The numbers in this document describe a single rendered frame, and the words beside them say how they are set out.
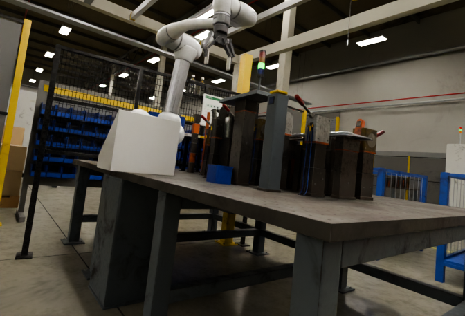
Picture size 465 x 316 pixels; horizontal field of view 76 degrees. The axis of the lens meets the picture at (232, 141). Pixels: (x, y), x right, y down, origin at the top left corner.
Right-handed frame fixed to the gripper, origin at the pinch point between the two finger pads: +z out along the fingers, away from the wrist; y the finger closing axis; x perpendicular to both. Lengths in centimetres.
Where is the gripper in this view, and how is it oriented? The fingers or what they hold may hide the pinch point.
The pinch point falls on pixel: (217, 65)
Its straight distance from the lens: 158.5
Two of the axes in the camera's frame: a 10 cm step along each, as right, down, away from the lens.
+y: -7.9, -0.8, -6.0
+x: 6.0, 0.3, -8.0
